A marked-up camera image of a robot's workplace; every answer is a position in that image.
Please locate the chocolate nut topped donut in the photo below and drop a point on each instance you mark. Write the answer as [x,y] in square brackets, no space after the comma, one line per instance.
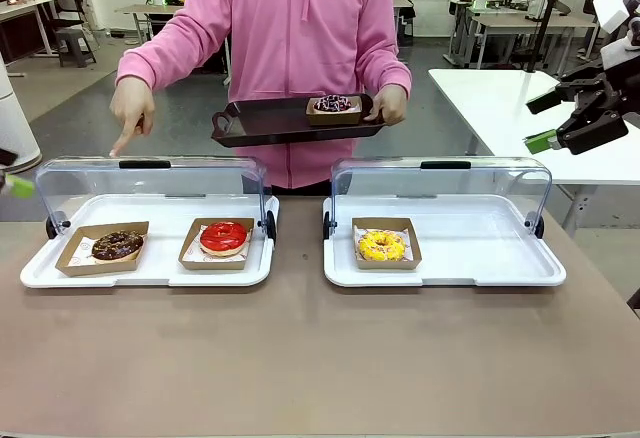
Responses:
[107,250]

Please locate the grey background table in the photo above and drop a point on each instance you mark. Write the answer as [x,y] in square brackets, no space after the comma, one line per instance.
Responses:
[145,9]

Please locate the black tripod stand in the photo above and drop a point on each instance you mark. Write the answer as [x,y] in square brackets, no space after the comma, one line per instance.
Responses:
[547,13]

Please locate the person's right hand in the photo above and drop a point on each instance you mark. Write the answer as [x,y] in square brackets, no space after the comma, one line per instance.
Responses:
[132,105]

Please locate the white cylindrical column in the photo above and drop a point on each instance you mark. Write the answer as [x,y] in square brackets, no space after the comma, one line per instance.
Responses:
[15,123]

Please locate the white display case base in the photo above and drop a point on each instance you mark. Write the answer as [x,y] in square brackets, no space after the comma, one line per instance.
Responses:
[160,258]
[475,253]

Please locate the dark brown serving tray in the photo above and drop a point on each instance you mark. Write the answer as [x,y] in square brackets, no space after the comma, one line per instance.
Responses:
[270,123]

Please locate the white side table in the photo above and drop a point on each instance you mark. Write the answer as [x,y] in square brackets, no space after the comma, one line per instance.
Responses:
[500,103]

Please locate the white printed paper liner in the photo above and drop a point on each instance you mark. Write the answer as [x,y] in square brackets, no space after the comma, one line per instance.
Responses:
[192,253]
[357,238]

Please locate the yellow sprinkled donut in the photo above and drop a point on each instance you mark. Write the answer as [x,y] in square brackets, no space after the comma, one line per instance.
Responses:
[372,250]

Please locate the white background desk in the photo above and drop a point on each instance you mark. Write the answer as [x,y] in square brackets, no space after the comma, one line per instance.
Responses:
[20,8]

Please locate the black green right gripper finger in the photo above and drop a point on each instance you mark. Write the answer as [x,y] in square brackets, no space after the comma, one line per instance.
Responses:
[595,133]
[575,85]

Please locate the clear display case lid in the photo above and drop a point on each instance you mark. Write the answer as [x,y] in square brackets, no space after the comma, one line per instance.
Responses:
[450,180]
[150,180]

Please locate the grey background workbench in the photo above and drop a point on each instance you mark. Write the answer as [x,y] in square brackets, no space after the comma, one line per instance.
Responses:
[515,25]

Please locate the black lid hinge knob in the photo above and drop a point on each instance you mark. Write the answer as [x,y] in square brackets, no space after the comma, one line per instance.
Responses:
[51,228]
[270,225]

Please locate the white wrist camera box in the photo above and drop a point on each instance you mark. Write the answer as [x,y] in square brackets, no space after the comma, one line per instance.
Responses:
[610,8]

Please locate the red glazed donut in tray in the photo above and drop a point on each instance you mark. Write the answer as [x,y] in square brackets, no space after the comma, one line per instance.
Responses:
[215,264]

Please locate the chocolate rainbow sprinkle donut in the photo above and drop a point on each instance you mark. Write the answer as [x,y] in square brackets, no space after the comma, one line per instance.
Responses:
[332,103]

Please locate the person's left forearm pink sleeve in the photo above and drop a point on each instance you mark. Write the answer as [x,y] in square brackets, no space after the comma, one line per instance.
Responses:
[390,68]

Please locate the chocolate donut in paper tray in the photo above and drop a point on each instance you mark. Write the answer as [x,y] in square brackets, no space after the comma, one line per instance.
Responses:
[95,269]

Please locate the chocolate sprinkled donut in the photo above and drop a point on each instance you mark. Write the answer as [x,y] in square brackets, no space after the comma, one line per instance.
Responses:
[332,118]

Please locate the person's left hand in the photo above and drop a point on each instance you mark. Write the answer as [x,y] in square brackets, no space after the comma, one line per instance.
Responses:
[390,105]

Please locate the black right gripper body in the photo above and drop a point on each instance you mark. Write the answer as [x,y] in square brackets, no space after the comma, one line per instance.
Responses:
[622,93]

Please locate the person's right forearm pink sleeve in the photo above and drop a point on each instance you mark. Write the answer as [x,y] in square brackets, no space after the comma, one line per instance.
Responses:
[155,60]

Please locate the black chair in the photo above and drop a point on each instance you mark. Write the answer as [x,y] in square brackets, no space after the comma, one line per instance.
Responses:
[75,38]

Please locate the yellow donut in paper tray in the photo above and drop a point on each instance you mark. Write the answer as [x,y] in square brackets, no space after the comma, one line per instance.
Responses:
[385,265]

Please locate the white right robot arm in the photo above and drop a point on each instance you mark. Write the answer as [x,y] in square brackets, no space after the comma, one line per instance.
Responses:
[622,53]

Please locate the person's pink hoodie torso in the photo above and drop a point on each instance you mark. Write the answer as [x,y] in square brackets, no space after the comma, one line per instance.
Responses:
[295,33]

